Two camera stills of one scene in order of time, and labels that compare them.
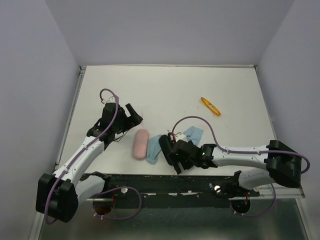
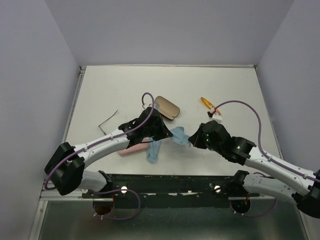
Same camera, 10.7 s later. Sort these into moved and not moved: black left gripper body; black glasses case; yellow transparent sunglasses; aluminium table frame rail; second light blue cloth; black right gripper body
Moved: black left gripper body; black glasses case; black right gripper body
Not moved: second light blue cloth; yellow transparent sunglasses; aluminium table frame rail
